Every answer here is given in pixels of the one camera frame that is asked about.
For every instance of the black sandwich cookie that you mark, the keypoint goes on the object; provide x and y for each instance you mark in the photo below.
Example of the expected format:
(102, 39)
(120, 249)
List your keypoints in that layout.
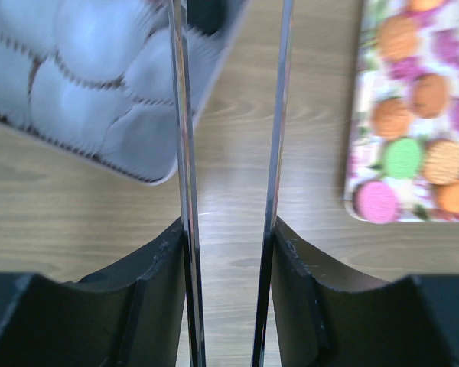
(207, 16)

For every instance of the white paper cupcake liner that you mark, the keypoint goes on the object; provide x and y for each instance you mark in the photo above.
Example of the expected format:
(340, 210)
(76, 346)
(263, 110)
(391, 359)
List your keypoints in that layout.
(70, 114)
(97, 40)
(16, 72)
(150, 77)
(143, 143)
(30, 23)

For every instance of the tan round sandwich cookie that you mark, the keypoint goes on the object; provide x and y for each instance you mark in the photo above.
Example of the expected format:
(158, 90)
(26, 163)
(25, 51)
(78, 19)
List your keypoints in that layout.
(441, 163)

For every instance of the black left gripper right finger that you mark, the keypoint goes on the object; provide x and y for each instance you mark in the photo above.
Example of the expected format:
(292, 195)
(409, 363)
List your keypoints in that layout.
(329, 314)

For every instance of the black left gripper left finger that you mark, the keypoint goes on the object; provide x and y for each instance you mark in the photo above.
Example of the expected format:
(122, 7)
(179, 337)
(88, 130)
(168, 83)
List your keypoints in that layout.
(126, 314)

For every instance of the pink round cookie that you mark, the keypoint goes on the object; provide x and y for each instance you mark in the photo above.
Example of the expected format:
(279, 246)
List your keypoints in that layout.
(376, 202)

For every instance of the floral serving tray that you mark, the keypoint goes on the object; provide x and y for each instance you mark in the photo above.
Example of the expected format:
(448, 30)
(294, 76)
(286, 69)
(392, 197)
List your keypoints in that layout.
(378, 79)

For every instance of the orange leaf cookie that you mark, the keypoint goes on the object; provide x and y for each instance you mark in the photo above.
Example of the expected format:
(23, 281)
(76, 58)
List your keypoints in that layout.
(424, 5)
(447, 197)

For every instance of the green round cookie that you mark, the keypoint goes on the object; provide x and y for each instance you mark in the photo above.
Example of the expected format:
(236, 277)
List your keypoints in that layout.
(402, 158)

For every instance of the orange swirl cookie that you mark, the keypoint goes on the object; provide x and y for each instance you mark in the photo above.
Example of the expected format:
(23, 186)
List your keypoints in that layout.
(391, 119)
(398, 38)

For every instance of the brown chip cookie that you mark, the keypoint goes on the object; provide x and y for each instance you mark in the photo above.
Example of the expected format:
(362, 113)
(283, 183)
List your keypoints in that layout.
(431, 95)

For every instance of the metal tongs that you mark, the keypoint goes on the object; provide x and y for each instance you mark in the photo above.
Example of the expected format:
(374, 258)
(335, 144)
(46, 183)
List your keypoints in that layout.
(229, 156)

